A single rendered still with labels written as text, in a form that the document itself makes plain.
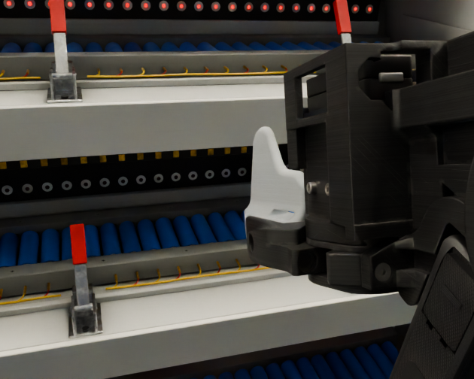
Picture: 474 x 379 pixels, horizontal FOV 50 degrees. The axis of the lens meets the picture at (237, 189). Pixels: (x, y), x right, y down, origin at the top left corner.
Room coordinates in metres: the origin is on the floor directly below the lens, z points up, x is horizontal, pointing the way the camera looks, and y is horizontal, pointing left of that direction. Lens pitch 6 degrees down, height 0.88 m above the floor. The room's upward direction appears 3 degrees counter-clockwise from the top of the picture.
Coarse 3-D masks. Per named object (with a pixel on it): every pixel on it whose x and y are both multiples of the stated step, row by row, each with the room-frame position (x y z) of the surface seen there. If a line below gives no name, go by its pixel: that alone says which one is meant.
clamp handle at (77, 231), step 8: (80, 224) 0.44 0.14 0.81; (72, 232) 0.44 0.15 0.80; (80, 232) 0.44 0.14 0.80; (72, 240) 0.44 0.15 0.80; (80, 240) 0.44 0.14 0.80; (72, 248) 0.44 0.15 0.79; (80, 248) 0.44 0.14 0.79; (72, 256) 0.44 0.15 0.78; (80, 256) 0.44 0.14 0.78; (80, 264) 0.44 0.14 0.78; (80, 272) 0.44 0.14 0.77; (80, 280) 0.43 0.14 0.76; (80, 288) 0.43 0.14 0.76; (80, 296) 0.43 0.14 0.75; (88, 296) 0.43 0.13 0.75; (80, 304) 0.43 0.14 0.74; (88, 304) 0.43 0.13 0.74
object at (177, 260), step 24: (240, 240) 0.53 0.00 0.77; (48, 264) 0.48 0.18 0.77; (72, 264) 0.48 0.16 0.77; (96, 264) 0.48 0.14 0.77; (120, 264) 0.49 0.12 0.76; (144, 264) 0.49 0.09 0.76; (168, 264) 0.50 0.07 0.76; (192, 264) 0.51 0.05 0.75; (216, 264) 0.52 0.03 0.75; (240, 264) 0.53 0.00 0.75; (0, 288) 0.46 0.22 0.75; (24, 288) 0.46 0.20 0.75; (48, 288) 0.46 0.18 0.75
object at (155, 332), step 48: (144, 192) 0.60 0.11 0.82; (192, 192) 0.61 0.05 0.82; (240, 192) 0.63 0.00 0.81; (96, 288) 0.48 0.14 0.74; (240, 288) 0.49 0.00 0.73; (288, 288) 0.50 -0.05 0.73; (0, 336) 0.42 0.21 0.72; (48, 336) 0.42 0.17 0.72; (96, 336) 0.42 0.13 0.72; (144, 336) 0.43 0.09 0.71; (192, 336) 0.45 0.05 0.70; (240, 336) 0.46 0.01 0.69; (288, 336) 0.48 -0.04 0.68; (336, 336) 0.50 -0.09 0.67
